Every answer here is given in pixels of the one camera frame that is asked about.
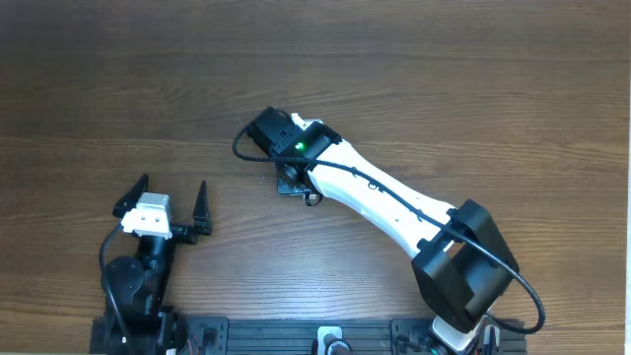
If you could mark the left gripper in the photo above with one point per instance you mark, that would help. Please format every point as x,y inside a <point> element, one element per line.
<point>183,233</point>

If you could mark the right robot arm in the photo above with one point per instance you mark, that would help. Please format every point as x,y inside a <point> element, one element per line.
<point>365,207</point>

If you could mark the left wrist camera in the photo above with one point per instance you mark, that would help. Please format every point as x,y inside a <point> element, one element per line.
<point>148,214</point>

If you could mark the mounting rail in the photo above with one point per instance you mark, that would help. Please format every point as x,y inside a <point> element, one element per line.
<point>286,335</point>

